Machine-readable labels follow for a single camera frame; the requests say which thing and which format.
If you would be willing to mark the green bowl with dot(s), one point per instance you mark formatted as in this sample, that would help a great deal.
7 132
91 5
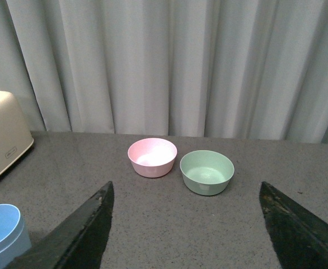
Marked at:
205 172

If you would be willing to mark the pink bowl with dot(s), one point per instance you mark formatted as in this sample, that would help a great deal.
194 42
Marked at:
152 157

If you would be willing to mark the grey white curtain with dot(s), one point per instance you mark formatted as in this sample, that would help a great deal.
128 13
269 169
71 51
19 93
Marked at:
230 69

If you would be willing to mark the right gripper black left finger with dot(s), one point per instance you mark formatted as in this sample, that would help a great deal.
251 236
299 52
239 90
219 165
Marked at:
77 242

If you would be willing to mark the cream white toaster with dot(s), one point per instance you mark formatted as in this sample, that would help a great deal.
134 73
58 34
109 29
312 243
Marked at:
15 135

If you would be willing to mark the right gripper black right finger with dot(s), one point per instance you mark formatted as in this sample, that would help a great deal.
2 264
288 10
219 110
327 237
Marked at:
299 238

